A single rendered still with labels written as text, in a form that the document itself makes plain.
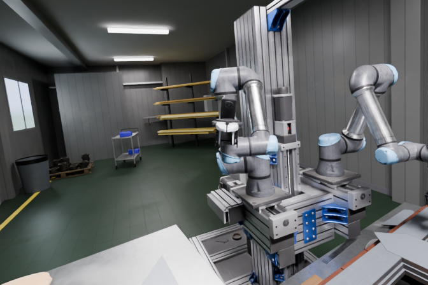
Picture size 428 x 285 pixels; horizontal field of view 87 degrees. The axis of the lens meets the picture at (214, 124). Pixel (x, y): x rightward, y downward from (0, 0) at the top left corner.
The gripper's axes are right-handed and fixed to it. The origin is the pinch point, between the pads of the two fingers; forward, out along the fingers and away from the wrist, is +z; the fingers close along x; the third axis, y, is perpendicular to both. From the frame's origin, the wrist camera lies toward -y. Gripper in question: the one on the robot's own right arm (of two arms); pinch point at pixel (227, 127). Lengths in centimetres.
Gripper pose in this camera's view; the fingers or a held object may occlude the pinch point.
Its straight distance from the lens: 58.1
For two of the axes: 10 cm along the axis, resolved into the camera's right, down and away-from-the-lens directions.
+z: -0.7, 1.1, -9.9
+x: -10.0, -0.6, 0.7
